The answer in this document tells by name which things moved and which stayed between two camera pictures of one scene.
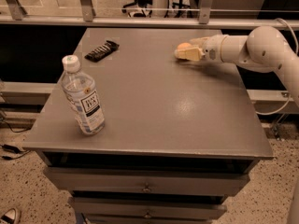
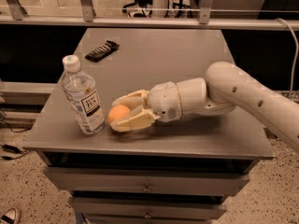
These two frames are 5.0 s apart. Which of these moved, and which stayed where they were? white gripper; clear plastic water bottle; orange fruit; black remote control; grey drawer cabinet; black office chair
Moved: white gripper; orange fruit
Stayed: clear plastic water bottle; black remote control; black office chair; grey drawer cabinet
